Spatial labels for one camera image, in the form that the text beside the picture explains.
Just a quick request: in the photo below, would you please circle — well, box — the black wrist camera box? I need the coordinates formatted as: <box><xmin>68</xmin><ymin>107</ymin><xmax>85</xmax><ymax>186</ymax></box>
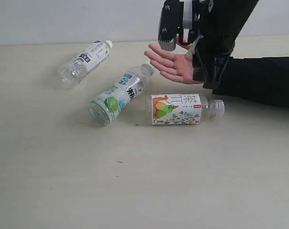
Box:
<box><xmin>158</xmin><ymin>0</ymin><xmax>184</xmax><ymax>52</ymax></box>

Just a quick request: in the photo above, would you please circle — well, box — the clear bottle white-blue label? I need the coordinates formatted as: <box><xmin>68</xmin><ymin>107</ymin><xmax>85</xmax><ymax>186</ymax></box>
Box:
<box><xmin>57</xmin><ymin>40</ymin><xmax>113</xmax><ymax>89</ymax></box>

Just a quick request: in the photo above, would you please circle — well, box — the black-sleeved forearm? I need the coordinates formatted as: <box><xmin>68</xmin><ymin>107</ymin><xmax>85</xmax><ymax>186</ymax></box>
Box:
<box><xmin>213</xmin><ymin>57</ymin><xmax>289</xmax><ymax>108</ymax></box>

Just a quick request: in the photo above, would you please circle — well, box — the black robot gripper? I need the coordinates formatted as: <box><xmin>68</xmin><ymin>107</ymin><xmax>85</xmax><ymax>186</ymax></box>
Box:
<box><xmin>178</xmin><ymin>0</ymin><xmax>215</xmax><ymax>45</ymax></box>

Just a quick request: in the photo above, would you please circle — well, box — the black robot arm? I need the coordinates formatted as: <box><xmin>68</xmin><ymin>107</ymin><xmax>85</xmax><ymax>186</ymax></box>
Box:
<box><xmin>179</xmin><ymin>0</ymin><xmax>258</xmax><ymax>89</ymax></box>

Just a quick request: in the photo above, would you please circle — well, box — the tea bottle fruit label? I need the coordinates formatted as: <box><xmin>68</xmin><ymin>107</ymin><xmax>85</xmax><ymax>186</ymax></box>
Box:
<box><xmin>146</xmin><ymin>94</ymin><xmax>225</xmax><ymax>125</ymax></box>

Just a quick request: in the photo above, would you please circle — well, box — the person's open bare hand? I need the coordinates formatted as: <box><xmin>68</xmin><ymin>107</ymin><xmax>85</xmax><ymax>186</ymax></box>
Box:
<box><xmin>144</xmin><ymin>43</ymin><xmax>202</xmax><ymax>84</ymax></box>

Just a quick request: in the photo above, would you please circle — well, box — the lime label drink bottle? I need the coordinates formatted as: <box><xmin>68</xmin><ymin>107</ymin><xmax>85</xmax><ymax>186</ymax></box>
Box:
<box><xmin>88</xmin><ymin>62</ymin><xmax>156</xmax><ymax>125</ymax></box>

